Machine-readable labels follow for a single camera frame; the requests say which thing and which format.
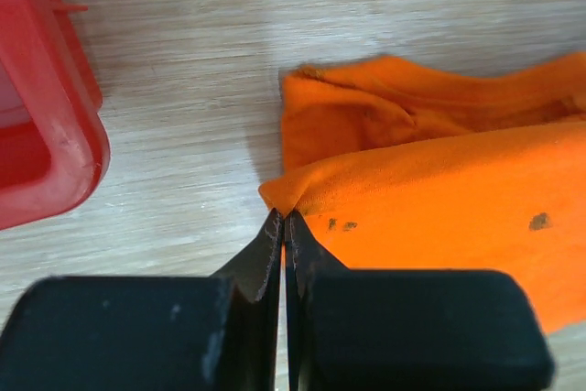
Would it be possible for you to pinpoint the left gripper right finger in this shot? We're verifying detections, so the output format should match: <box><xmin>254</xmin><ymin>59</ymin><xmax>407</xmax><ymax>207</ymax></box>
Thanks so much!
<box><xmin>284</xmin><ymin>212</ymin><xmax>555</xmax><ymax>390</ymax></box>

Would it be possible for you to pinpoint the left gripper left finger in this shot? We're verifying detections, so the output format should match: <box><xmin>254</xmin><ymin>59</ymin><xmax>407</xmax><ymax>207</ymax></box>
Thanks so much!
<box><xmin>1</xmin><ymin>212</ymin><xmax>282</xmax><ymax>390</ymax></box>

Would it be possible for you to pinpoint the orange t shirt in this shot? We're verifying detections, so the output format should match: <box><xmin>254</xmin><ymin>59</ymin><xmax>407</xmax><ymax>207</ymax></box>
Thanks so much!
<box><xmin>259</xmin><ymin>52</ymin><xmax>585</xmax><ymax>332</ymax></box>

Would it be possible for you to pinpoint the red plastic bin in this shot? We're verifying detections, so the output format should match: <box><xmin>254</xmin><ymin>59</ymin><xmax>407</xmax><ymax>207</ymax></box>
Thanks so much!
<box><xmin>1</xmin><ymin>0</ymin><xmax>110</xmax><ymax>229</ymax></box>

